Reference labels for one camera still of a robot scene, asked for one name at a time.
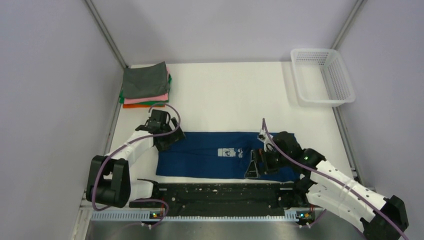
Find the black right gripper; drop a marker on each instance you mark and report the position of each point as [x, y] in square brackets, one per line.
[253, 170]

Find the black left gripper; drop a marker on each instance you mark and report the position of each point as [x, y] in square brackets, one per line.
[162, 144]

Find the dark blue t shirt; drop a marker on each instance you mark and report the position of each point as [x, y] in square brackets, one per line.
[209, 155]

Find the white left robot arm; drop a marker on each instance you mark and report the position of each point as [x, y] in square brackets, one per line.
[109, 180]

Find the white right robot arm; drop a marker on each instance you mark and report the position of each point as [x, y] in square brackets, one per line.
[320, 183]

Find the folded pink t shirt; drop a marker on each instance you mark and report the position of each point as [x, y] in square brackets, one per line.
[149, 98]

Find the folded orange t shirt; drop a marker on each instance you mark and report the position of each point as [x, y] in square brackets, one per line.
[136, 106]

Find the folded grey t shirt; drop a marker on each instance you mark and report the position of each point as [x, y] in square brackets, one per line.
[145, 81]

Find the folded green t shirt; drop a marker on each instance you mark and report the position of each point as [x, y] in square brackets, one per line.
[155, 102]

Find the white perforated plastic basket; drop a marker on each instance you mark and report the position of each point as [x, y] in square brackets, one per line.
[321, 78]

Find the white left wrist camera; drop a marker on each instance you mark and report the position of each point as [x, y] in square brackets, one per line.
[154, 115]

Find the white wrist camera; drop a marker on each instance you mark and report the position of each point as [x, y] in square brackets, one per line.
[263, 137]
[154, 115]

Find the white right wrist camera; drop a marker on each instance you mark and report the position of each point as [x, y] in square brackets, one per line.
[263, 137]

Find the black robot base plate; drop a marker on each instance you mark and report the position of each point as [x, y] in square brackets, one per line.
[227, 200]

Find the white slotted cable duct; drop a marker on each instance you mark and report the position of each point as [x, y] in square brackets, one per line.
[152, 216]

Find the left aluminium frame post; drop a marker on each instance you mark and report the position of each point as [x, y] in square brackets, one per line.
[105, 33]

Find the aluminium frame post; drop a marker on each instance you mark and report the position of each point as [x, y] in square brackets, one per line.
[105, 33]
[344, 31]

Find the right aluminium frame post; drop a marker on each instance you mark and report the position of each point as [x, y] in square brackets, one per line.
[344, 31]

